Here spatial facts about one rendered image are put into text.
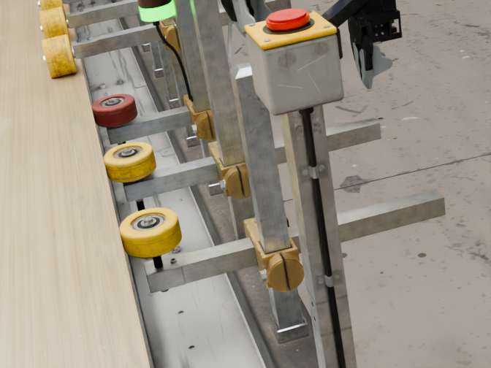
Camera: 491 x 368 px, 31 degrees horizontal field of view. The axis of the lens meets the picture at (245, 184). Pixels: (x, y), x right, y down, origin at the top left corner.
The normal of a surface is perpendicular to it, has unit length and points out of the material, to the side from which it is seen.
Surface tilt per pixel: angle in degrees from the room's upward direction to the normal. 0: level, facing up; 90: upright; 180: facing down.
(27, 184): 0
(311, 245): 90
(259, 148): 90
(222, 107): 90
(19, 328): 0
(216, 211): 0
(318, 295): 90
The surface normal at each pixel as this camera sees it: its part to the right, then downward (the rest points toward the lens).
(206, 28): 0.22, 0.40
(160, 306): -0.16, -0.88
